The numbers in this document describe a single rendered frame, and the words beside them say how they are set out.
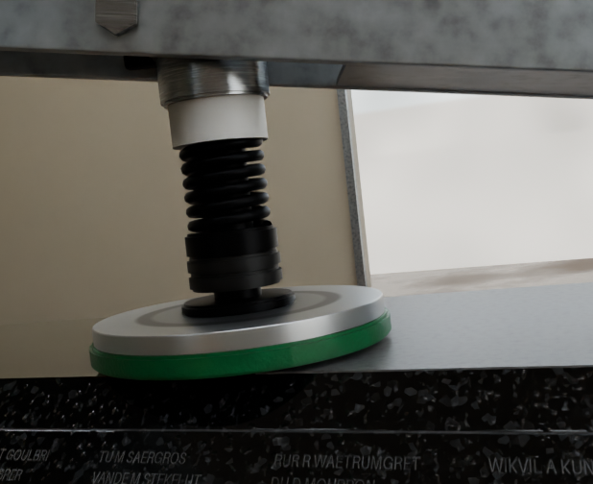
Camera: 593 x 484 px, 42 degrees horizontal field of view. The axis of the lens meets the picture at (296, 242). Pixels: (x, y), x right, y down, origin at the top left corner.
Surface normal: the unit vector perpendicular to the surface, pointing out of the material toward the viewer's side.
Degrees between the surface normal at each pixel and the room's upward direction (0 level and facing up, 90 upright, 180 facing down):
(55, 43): 90
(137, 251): 90
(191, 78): 90
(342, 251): 90
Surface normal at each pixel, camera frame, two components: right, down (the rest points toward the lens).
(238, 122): 0.48, 0.00
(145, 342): -0.49, 0.10
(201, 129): -0.27, 0.08
